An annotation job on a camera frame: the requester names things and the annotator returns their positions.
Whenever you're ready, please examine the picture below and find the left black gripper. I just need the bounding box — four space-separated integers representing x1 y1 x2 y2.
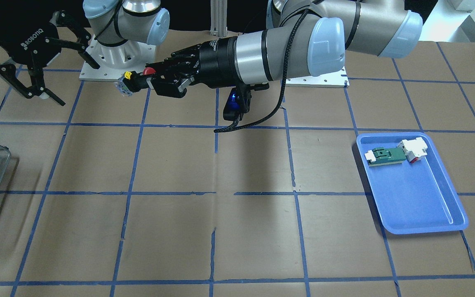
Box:
128 44 201 98

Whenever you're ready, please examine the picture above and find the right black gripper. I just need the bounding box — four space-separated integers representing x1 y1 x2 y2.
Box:
0 11 100 106

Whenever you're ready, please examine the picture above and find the red emergency stop button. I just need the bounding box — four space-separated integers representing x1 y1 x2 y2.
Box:
114 66 156 97

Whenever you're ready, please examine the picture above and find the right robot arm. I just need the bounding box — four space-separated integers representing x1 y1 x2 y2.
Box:
0 0 170 106

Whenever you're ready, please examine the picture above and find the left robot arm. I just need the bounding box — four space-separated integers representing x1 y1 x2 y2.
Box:
118 0 423 98

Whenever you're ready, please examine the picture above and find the green terminal block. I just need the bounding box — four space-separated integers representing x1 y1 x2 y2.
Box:
364 147 407 167

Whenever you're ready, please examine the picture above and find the white circuit breaker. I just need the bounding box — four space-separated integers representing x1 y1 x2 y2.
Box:
397 137 428 164

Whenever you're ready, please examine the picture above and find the blue plastic tray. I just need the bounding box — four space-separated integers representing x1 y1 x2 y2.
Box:
356 132 469 234

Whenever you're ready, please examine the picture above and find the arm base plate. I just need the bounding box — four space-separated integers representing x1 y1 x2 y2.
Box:
285 68 350 88
79 35 158 82

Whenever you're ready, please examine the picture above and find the aluminium frame post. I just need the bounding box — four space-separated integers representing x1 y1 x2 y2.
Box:
210 0 228 38

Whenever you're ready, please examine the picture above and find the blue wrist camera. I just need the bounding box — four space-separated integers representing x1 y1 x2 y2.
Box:
223 87 252 121

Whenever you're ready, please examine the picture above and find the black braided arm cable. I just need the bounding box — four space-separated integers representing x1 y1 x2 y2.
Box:
214 8 316 133

